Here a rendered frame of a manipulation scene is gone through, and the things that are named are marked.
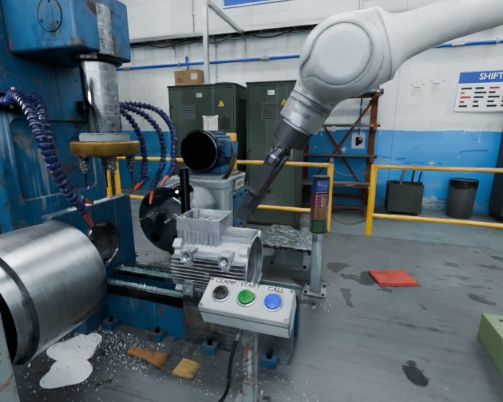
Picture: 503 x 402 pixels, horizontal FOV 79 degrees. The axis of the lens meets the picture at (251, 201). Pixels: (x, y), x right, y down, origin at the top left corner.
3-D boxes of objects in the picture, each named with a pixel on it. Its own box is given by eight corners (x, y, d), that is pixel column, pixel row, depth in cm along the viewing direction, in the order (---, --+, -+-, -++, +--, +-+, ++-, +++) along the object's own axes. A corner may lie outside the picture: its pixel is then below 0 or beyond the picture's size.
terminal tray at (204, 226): (176, 243, 80) (175, 217, 78) (195, 231, 90) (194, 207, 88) (219, 249, 76) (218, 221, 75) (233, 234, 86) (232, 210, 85)
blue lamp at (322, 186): (310, 193, 99) (310, 179, 98) (312, 189, 104) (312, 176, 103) (328, 194, 97) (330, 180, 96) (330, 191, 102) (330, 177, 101)
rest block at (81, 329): (71, 332, 87) (65, 294, 84) (90, 318, 93) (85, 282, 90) (87, 336, 85) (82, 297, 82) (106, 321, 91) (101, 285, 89)
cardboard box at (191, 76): (174, 87, 431) (173, 71, 426) (187, 89, 458) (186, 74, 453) (197, 85, 414) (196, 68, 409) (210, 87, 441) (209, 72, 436)
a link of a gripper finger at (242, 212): (260, 196, 67) (259, 197, 66) (245, 221, 69) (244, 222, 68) (249, 189, 67) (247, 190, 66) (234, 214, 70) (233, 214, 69)
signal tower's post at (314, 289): (302, 294, 106) (306, 177, 97) (305, 284, 114) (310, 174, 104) (325, 298, 104) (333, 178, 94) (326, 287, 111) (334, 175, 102)
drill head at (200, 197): (125, 257, 110) (119, 189, 104) (184, 224, 148) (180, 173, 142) (187, 266, 103) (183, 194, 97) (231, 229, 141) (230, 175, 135)
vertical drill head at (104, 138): (61, 195, 84) (31, -2, 73) (108, 184, 101) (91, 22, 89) (113, 199, 79) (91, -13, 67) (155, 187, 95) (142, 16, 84)
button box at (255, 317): (203, 321, 58) (196, 305, 55) (215, 290, 64) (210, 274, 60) (290, 340, 53) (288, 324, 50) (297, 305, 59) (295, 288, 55)
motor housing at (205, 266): (172, 304, 79) (167, 235, 75) (203, 272, 97) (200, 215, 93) (244, 317, 74) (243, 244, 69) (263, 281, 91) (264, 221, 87)
